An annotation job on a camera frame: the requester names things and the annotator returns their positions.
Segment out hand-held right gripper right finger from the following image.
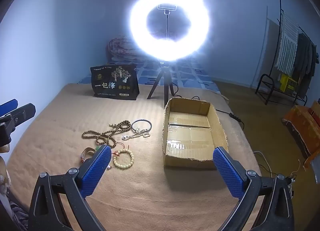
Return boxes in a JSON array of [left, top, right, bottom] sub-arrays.
[[212, 146, 294, 231]]

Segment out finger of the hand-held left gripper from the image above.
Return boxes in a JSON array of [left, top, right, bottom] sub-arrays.
[[0, 99, 18, 116], [4, 103, 36, 131]]

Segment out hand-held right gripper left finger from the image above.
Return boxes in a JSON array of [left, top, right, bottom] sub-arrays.
[[28, 144, 112, 231]]

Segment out brown wooden bead necklace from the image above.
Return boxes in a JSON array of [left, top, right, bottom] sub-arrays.
[[82, 120, 132, 149]]

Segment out cream bead bracelet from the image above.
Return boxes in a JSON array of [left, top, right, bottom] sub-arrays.
[[113, 148, 135, 169]]

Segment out cardboard box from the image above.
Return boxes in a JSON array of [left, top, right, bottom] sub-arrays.
[[162, 97, 229, 170]]

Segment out white bead necklace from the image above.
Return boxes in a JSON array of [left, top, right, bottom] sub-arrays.
[[122, 128, 151, 141]]

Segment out person's left hand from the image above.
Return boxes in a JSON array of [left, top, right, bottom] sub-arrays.
[[0, 143, 12, 194]]

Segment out beige blanket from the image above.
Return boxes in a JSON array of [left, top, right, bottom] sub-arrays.
[[5, 83, 263, 231]]

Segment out power strip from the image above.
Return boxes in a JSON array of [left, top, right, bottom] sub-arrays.
[[285, 175, 298, 189]]

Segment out metal bangle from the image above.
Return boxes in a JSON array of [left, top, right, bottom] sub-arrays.
[[131, 119, 152, 132]]

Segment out patterned dark cloth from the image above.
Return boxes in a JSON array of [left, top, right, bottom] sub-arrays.
[[0, 191, 29, 231]]

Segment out orange gift boxes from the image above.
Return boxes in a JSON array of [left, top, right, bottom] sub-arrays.
[[282, 104, 320, 169]]

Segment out black printed bag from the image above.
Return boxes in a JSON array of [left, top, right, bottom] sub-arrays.
[[90, 64, 140, 101]]

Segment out black clothes rack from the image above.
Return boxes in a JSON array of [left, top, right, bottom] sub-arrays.
[[255, 0, 318, 106]]

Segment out blue checkered bedsheet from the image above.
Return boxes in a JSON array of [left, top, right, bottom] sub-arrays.
[[77, 58, 215, 89]]

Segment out yellow box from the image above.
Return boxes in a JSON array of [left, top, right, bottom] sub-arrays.
[[279, 73, 298, 92]]

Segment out black tripod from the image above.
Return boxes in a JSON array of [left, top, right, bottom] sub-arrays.
[[147, 61, 176, 109]]

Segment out folded floral quilt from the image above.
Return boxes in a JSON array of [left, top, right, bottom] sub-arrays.
[[105, 36, 140, 62]]

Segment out dark hanging clothing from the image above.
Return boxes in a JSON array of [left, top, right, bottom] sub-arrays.
[[291, 33, 318, 99]]

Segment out striped towel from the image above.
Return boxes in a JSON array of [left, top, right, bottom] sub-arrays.
[[274, 12, 299, 75]]

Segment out phone holder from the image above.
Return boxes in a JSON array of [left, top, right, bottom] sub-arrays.
[[157, 4, 177, 41]]

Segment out tan bracelet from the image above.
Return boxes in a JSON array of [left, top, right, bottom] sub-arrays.
[[80, 147, 94, 164]]

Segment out white cable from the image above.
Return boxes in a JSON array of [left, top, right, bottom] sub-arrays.
[[252, 151, 275, 175]]

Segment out black power cable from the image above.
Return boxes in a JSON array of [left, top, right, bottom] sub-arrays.
[[172, 84, 247, 130]]

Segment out ring light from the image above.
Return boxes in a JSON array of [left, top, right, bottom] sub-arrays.
[[129, 0, 210, 62]]

